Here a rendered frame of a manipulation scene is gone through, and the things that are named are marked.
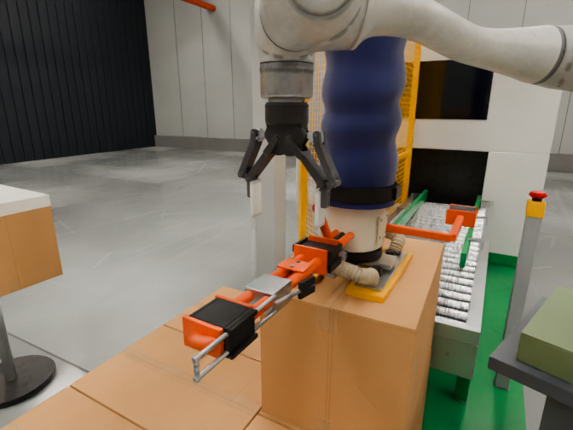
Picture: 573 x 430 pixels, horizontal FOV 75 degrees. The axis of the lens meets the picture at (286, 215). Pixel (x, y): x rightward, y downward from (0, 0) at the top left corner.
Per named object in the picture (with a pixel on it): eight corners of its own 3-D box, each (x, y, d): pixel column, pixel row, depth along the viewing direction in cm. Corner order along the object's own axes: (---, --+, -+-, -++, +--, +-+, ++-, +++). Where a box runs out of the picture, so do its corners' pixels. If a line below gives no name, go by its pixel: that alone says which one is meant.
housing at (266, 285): (263, 293, 75) (263, 271, 74) (292, 301, 72) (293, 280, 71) (242, 308, 69) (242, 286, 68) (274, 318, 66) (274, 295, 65)
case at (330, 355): (333, 315, 161) (338, 226, 150) (431, 340, 143) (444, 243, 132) (261, 411, 110) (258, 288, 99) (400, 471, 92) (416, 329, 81)
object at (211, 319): (218, 319, 65) (217, 293, 63) (254, 332, 61) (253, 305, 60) (183, 345, 58) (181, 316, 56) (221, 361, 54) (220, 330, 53)
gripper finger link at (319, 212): (321, 186, 66) (326, 186, 66) (321, 223, 68) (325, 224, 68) (315, 188, 64) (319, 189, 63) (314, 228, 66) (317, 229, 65)
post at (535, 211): (494, 379, 201) (527, 198, 174) (508, 383, 198) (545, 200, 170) (494, 386, 196) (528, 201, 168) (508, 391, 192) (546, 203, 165)
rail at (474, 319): (484, 221, 342) (487, 200, 337) (490, 222, 339) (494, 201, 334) (459, 370, 148) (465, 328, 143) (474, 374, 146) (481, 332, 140)
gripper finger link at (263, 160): (280, 140, 64) (274, 134, 64) (245, 183, 70) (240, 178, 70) (290, 138, 67) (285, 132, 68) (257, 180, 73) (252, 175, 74)
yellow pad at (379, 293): (381, 252, 124) (383, 238, 123) (413, 258, 120) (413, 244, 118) (344, 294, 96) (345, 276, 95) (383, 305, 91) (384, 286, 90)
